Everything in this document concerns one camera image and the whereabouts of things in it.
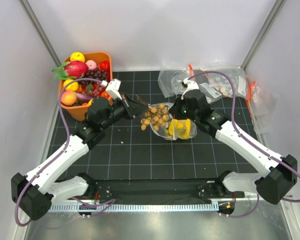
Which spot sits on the yellow orange fruit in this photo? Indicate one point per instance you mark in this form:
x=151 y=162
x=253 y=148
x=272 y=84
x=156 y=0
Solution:
x=71 y=85
x=77 y=56

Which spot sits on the clear bags stack right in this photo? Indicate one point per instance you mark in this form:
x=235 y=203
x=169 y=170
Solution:
x=262 y=104

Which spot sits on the yellow orange fruit left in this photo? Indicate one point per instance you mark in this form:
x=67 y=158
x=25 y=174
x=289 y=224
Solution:
x=71 y=85

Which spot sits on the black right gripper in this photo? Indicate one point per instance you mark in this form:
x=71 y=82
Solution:
x=175 y=110

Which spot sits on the brown longan cluster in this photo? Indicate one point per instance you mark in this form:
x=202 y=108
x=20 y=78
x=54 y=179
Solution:
x=156 y=115

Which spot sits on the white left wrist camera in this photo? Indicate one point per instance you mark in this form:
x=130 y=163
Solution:
x=113 y=89

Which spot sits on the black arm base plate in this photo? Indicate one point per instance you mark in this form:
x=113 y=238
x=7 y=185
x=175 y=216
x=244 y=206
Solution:
x=203 y=188

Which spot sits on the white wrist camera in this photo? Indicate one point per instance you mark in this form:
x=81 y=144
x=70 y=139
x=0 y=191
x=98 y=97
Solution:
x=113 y=89
x=189 y=85

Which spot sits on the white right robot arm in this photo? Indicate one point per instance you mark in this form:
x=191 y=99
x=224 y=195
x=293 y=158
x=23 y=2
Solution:
x=275 y=175

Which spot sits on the red bell pepper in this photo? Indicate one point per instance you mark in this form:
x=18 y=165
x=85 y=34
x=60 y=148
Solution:
x=104 y=65

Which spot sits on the crumpled clear zip bag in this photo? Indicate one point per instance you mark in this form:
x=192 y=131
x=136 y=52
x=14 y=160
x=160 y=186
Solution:
x=170 y=83

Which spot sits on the yellow orange top fruit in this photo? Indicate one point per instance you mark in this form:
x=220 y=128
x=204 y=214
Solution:
x=77 y=56

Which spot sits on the yellow banana bunch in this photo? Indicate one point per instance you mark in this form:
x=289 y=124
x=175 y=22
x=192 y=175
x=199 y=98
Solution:
x=180 y=129

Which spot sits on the pink dragon fruit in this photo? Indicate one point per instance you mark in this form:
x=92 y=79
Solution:
x=70 y=70

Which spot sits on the orange red peach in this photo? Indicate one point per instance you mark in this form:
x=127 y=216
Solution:
x=68 y=98

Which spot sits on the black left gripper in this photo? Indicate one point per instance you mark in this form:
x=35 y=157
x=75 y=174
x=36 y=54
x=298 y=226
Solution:
x=134 y=108

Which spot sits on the clear polka dot zip bag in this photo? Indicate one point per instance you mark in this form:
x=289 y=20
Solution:
x=163 y=132

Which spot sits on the purple eggplant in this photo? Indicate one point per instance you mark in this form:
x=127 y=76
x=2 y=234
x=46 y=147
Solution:
x=83 y=97

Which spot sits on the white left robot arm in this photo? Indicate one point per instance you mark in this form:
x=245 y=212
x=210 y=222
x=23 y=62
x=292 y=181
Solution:
x=36 y=191

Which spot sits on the orange plastic fruit basket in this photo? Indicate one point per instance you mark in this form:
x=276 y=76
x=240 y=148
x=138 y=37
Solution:
x=79 y=108

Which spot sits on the black grid cutting mat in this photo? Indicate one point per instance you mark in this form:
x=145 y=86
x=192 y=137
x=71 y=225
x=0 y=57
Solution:
x=129 y=153

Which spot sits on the pink peach toy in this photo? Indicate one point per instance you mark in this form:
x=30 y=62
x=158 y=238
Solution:
x=91 y=64

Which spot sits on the slotted cable duct rail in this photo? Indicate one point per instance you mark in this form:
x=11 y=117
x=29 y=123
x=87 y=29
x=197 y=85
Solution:
x=124 y=208

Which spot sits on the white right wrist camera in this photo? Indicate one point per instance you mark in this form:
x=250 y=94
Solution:
x=189 y=85

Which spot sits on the purple grape bunch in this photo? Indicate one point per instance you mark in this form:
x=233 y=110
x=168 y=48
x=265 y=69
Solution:
x=97 y=74

